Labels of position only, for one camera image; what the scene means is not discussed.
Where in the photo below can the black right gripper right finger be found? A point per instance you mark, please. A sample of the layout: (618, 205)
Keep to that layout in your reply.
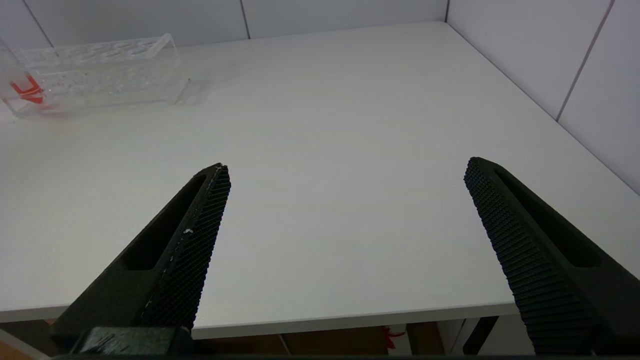
(545, 260)

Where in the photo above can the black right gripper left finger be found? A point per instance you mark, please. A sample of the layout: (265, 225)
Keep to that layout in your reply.
(165, 270)

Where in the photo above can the test tube with red pigment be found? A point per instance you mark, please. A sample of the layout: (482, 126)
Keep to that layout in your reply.
(27, 91)

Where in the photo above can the red and white object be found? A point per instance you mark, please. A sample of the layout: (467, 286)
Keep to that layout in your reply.
(395, 337)

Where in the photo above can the black table leg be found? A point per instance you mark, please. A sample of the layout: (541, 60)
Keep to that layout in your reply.
(477, 335)

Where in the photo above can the clear acrylic test tube rack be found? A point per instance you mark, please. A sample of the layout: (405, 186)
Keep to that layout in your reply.
(110, 75)

